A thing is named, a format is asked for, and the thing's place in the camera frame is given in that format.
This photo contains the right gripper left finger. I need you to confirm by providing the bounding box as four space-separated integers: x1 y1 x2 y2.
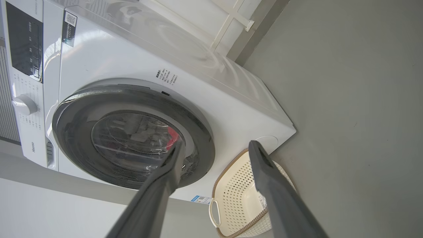
106 140 186 238

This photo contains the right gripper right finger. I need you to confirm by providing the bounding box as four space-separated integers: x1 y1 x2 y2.
248 140 328 238

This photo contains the red garment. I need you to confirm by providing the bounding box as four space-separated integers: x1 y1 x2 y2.
167 127 179 151

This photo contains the round dark glass washer door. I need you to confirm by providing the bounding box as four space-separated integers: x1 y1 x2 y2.
52 84 215 190

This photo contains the cream perforated laundry basket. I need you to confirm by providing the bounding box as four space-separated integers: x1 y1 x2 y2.
209 148 297 238

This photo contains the white front-load washing machine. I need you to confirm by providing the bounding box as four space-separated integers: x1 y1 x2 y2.
0 0 297 205

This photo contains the silver washing machine dial knob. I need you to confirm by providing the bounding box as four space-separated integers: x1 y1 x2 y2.
13 95 38 116

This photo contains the black washing machine display panel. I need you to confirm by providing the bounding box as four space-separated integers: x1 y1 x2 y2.
6 2 44 82

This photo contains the white metal railing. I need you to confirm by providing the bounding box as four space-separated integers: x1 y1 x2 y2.
139 0 255 57

